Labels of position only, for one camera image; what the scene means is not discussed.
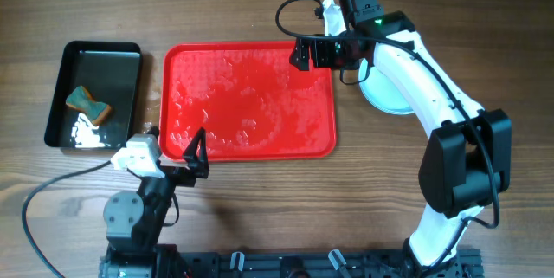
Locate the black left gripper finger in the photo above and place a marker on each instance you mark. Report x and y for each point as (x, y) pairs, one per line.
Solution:
(154, 131)
(195, 155)

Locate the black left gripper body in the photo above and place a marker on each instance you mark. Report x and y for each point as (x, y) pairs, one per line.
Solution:
(179, 176)

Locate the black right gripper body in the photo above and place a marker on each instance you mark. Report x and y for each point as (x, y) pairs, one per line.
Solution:
(334, 53)

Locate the white plate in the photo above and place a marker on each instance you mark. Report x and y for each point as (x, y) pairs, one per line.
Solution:
(380, 91)

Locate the orange and green sponge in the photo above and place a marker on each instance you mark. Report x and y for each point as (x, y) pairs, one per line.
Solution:
(82, 101)

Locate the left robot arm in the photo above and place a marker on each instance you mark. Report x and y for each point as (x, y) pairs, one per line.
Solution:
(134, 219)

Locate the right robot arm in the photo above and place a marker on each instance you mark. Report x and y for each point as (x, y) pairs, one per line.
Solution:
(467, 160)

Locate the black water tray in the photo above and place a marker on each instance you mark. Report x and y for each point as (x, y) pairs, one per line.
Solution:
(110, 72)

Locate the red serving tray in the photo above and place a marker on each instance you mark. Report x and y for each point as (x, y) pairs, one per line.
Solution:
(252, 103)

